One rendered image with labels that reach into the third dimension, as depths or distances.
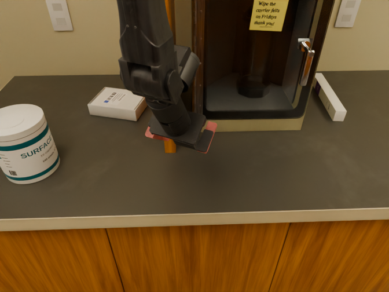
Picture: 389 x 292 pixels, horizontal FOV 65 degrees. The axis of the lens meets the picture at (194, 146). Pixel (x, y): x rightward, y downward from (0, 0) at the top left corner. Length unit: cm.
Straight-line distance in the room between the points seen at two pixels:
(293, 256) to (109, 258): 50
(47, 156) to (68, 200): 12
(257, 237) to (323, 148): 31
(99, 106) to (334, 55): 93
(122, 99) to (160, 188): 38
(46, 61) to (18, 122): 62
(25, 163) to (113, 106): 32
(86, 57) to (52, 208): 71
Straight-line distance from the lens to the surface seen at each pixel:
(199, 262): 90
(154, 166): 79
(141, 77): 46
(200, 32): 75
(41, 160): 80
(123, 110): 95
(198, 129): 59
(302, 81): 79
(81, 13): 124
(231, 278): 99
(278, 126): 93
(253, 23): 76
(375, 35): 143
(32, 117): 78
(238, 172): 77
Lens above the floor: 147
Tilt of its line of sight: 39 degrees down
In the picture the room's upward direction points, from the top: straight up
